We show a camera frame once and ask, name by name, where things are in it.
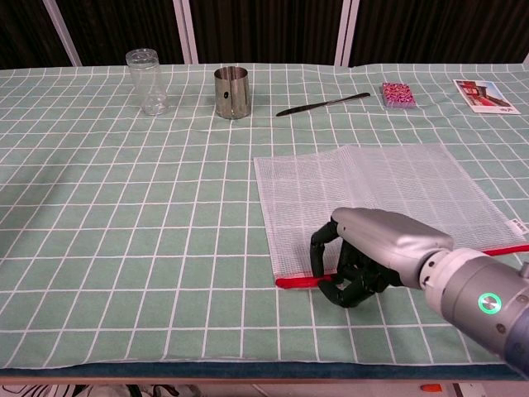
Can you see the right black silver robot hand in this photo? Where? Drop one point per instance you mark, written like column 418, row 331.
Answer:
column 388, row 235

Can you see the white mesh bag red zipper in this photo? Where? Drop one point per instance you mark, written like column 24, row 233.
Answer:
column 372, row 178

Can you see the green white-grid tablecloth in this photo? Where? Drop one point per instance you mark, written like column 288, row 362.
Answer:
column 124, row 227

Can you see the pink patterned card box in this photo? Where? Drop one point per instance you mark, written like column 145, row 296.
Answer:
column 397, row 95

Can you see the dark metal table knife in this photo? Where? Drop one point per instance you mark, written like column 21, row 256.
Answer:
column 322, row 104

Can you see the small orange floor object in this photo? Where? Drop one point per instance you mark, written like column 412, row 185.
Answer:
column 430, row 388

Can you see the postcard with red building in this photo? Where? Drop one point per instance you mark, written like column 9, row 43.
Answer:
column 485, row 96

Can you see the dark blue table underlay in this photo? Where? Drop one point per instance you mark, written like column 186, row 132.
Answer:
column 248, row 370

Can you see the stainless steel cup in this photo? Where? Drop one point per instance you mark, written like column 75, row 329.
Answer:
column 232, row 93

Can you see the black white sneaker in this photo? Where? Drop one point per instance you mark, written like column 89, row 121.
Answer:
column 165, row 390

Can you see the clear glass jar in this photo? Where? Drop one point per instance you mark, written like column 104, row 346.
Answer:
column 149, row 82

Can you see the white frame post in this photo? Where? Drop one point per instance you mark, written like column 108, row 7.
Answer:
column 62, row 33
column 185, row 31
column 347, row 31

